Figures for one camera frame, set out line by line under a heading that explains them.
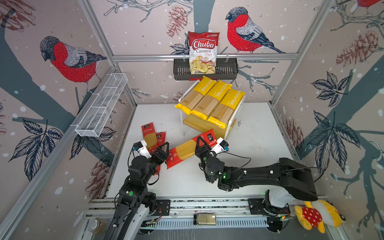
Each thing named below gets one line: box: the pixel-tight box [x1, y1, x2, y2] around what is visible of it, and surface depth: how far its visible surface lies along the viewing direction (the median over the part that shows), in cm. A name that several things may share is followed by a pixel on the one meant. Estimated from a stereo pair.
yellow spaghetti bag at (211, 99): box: [190, 79, 233, 121], surface depth 76 cm
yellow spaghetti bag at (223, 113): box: [207, 88, 246, 129], surface depth 71 cm
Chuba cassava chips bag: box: [188, 31, 220, 75], surface depth 87 cm
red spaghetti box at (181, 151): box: [166, 128, 218, 170], surface depth 72 cm
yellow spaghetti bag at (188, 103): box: [174, 76, 218, 115], surface depth 78 cm
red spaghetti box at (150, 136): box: [141, 122, 158, 154], surface depth 103 cm
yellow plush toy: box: [294, 199, 346, 234], surface depth 67 cm
